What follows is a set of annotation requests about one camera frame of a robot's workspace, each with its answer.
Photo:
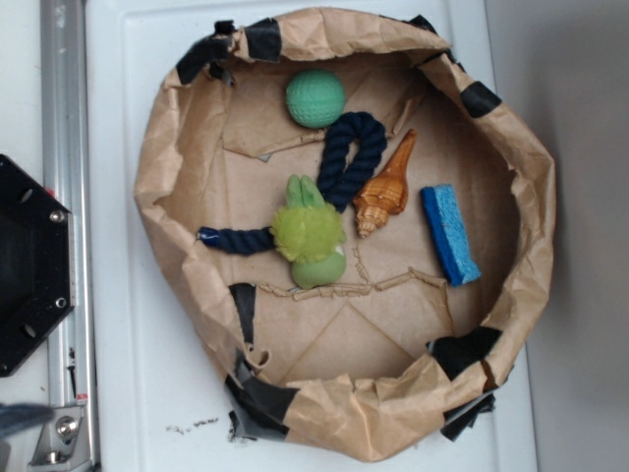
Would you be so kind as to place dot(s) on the green dimpled ball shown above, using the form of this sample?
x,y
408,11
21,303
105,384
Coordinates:
x,y
315,98

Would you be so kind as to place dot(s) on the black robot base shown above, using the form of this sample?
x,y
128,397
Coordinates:
x,y
36,293

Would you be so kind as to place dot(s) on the green plush toy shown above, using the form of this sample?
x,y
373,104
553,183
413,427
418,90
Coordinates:
x,y
308,232

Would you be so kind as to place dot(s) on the brown paper bin with tape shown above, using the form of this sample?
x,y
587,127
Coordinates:
x,y
391,352

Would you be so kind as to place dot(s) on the orange spiral seashell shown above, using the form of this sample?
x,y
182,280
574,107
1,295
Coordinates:
x,y
387,193

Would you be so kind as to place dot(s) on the blue sponge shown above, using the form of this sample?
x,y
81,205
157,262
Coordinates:
x,y
449,235

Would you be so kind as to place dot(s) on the aluminium rail with bracket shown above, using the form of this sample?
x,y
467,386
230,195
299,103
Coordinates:
x,y
71,441

